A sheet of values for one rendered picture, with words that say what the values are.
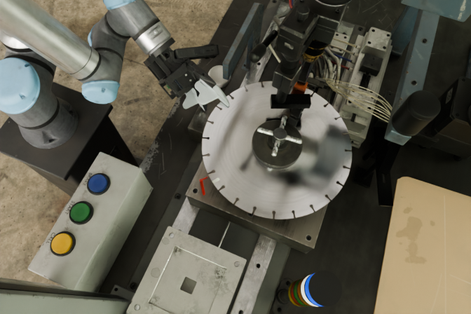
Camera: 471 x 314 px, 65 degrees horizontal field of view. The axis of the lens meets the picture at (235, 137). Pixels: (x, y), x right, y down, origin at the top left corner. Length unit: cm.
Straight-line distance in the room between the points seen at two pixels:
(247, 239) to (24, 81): 64
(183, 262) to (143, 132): 120
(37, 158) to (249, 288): 66
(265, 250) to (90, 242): 40
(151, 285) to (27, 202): 126
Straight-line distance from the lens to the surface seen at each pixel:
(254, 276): 94
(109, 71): 87
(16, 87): 98
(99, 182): 87
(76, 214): 87
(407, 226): 106
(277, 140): 77
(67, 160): 110
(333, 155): 83
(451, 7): 73
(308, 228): 88
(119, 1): 87
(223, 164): 79
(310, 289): 54
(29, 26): 77
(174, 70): 88
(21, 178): 204
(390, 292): 101
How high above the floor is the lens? 169
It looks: 65 degrees down
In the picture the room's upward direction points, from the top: 3 degrees clockwise
